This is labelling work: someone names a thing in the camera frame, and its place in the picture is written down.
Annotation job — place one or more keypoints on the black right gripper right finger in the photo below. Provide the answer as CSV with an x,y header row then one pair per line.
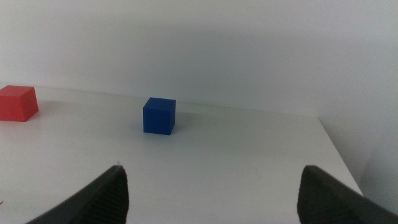
x,y
326,202

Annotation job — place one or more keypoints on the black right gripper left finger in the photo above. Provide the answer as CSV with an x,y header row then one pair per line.
x,y
105,199

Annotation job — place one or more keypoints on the blue cube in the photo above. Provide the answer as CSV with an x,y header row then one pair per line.
x,y
158,118

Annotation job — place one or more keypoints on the red cube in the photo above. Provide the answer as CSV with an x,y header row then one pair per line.
x,y
15,104

